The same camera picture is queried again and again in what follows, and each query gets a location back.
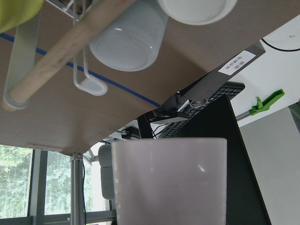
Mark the white translucent cup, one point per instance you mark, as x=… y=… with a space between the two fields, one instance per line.
x=133 y=40

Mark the white wire cup rack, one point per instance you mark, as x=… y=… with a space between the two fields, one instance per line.
x=93 y=22

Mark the pale green plastic cup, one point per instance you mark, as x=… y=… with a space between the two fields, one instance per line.
x=197 y=12

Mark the pink plastic cup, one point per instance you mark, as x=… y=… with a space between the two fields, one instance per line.
x=173 y=181

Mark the green toy figure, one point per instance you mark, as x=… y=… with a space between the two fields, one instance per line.
x=265 y=105

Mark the yellow plastic cup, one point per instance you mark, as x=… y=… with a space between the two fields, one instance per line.
x=16 y=12

